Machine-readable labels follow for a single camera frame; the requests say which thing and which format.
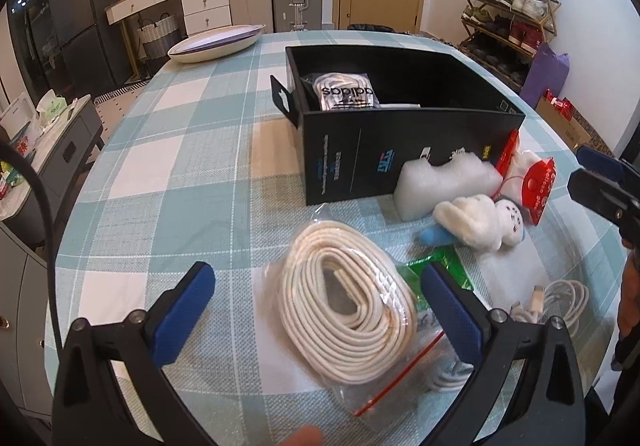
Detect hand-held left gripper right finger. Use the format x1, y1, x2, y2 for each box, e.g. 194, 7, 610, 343
420, 261, 586, 446

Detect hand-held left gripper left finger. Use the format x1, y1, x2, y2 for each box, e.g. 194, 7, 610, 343
52, 262, 217, 446

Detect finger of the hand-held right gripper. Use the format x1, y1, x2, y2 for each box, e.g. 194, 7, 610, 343
575, 145, 640, 183
567, 168, 640, 227

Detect green plastic packet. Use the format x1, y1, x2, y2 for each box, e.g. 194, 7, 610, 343
395, 246, 476, 297

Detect white charging cable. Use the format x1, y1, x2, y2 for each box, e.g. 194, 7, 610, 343
510, 278, 591, 331

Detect white plush toy blue hat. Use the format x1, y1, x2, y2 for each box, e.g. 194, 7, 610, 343
414, 193, 526, 253

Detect white rope coil bag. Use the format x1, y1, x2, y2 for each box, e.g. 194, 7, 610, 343
265, 206, 446, 419

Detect white foam block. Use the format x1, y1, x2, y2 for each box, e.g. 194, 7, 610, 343
392, 153, 503, 221

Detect black cardboard box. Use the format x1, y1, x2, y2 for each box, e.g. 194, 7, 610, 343
270, 44, 527, 207

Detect person's right hand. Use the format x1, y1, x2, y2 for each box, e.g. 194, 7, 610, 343
617, 248, 640, 343

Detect person's left hand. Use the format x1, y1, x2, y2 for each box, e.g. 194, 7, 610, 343
286, 427, 325, 446

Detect brown cardboard box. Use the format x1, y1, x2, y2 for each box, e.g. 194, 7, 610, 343
535, 96, 608, 151

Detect red white plastic packet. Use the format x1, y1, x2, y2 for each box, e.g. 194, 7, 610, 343
492, 130, 551, 227

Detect red packets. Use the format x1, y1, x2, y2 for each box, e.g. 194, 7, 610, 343
542, 90, 573, 119

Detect purple bag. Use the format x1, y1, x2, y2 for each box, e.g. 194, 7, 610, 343
520, 43, 571, 106

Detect wooden shoe rack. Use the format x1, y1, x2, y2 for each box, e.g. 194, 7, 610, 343
457, 0, 561, 91

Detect teal checked tablecloth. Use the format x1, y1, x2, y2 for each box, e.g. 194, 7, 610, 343
44, 30, 640, 446

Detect grey low cabinet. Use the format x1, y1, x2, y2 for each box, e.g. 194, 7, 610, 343
0, 221, 52, 419

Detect rows of assorted shoes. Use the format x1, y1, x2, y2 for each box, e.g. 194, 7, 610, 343
460, 0, 560, 86

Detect grey side table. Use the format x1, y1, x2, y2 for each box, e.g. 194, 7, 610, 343
0, 94, 106, 247

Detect patterned floor mat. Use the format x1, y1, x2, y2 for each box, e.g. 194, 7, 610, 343
92, 80, 151, 102

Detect red printed plastic bag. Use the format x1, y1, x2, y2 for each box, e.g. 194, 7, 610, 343
9, 136, 37, 163

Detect green tissue pack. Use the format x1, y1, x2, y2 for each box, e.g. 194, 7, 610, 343
37, 93, 68, 123

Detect white printed sock pack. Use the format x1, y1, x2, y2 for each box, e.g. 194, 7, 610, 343
306, 72, 380, 111

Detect white shallow dish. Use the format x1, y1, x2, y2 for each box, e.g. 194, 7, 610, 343
167, 23, 267, 64

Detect woven laundry basket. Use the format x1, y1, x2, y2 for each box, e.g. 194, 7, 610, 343
137, 13, 183, 59

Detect grey refrigerator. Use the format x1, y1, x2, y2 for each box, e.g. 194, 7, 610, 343
47, 0, 133, 86

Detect white dressing desk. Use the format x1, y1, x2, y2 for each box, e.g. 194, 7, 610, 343
105, 0, 233, 76

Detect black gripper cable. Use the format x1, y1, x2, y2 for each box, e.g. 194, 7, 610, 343
0, 143, 68, 377

